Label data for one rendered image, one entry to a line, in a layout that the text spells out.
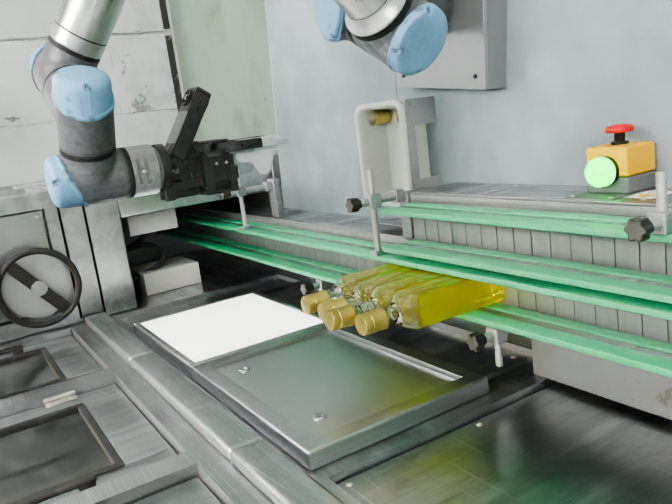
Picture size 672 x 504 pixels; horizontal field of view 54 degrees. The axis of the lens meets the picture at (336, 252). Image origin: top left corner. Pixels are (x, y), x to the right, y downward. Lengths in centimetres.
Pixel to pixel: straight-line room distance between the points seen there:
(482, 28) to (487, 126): 19
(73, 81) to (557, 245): 73
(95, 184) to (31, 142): 371
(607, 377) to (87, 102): 83
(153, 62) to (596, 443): 430
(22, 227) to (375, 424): 123
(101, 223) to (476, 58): 115
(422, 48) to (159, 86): 390
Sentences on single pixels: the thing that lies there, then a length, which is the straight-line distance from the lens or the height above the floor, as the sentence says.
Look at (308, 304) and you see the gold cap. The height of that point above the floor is 116.
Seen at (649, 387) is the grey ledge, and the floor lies 88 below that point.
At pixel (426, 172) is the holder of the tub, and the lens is 142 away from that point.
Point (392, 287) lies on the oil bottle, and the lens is 111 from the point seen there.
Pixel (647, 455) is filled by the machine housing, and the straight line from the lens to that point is 99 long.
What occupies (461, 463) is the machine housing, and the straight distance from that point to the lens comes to 96.
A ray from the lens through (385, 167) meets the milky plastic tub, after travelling 154.
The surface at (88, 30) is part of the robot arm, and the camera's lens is 103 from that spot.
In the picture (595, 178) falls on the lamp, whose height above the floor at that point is 85.
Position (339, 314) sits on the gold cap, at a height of 117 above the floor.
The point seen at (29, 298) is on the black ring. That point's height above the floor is 152.
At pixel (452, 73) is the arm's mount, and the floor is 80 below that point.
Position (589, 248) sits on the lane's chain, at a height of 88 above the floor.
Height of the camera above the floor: 168
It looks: 30 degrees down
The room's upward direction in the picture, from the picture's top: 104 degrees counter-clockwise
